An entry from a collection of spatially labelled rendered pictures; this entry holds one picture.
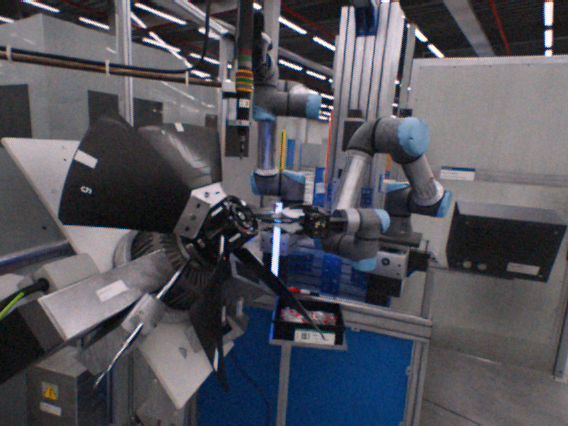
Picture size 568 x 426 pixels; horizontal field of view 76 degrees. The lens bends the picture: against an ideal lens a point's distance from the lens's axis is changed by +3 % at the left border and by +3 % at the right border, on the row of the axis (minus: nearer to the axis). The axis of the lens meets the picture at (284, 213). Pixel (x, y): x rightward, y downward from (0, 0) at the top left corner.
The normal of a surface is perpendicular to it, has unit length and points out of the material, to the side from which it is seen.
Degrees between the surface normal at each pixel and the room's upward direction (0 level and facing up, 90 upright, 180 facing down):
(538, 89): 91
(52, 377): 90
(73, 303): 50
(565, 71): 91
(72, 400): 90
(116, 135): 72
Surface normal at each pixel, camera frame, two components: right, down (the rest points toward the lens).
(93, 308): 0.77, -0.54
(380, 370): -0.30, 0.16
